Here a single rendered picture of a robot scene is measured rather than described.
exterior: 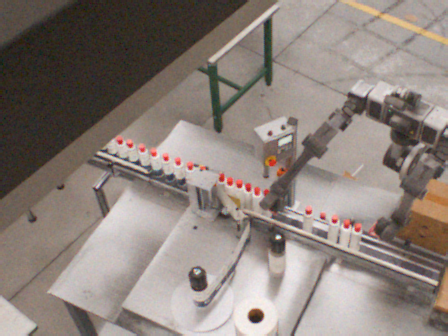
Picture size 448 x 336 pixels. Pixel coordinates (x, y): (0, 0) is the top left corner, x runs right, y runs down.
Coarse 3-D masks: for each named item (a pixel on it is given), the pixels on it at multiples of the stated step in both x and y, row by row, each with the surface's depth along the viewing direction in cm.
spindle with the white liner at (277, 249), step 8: (280, 232) 293; (272, 240) 290; (280, 240) 290; (272, 248) 293; (280, 248) 292; (272, 256) 298; (280, 256) 298; (272, 264) 304; (280, 264) 303; (272, 272) 309; (280, 272) 309
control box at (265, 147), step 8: (280, 120) 298; (256, 128) 294; (264, 128) 295; (272, 128) 295; (280, 128) 294; (288, 128) 295; (256, 136) 295; (264, 136) 291; (272, 136) 291; (280, 136) 292; (256, 144) 300; (264, 144) 291; (272, 144) 294; (256, 152) 305; (264, 152) 296; (272, 152) 298; (288, 152) 305; (264, 160) 300
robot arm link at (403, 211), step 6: (402, 180) 252; (402, 186) 255; (408, 192) 255; (426, 192) 249; (402, 198) 264; (408, 198) 259; (414, 198) 255; (420, 198) 253; (402, 204) 268; (408, 204) 264; (396, 210) 280; (402, 210) 273; (408, 210) 271; (396, 216) 285; (402, 216) 279; (408, 216) 281; (402, 222) 285
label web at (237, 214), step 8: (216, 184) 327; (216, 192) 333; (224, 192) 323; (224, 200) 329; (232, 208) 324; (240, 216) 320; (240, 224) 326; (248, 224) 311; (248, 232) 315; (240, 240) 304; (248, 240) 319; (240, 248) 309; (232, 256) 299; (240, 256) 313
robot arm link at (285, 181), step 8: (304, 144) 273; (304, 152) 274; (312, 152) 273; (296, 160) 280; (304, 160) 277; (296, 168) 282; (280, 176) 295; (288, 176) 288; (280, 184) 294; (288, 184) 292; (280, 192) 297
